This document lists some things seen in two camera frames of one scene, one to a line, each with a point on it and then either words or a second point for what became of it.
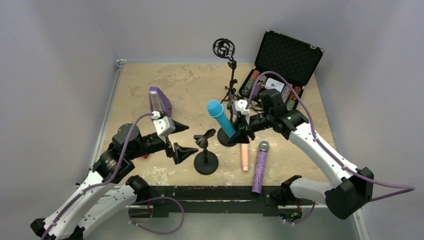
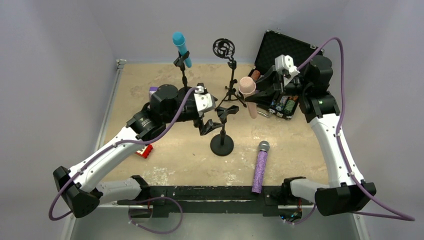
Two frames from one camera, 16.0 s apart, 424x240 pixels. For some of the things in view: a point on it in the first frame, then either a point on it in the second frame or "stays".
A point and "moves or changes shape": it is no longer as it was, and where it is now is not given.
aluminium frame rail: x=107 y=111 stays
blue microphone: x=215 y=108 to x=178 y=40
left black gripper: x=169 y=142 to x=201 y=120
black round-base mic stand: x=205 y=162 to x=180 y=62
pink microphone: x=245 y=156 to x=247 y=87
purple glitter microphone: x=263 y=147 stays
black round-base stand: x=222 y=137 moves or changes shape
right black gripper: x=244 y=125 to x=272 y=87
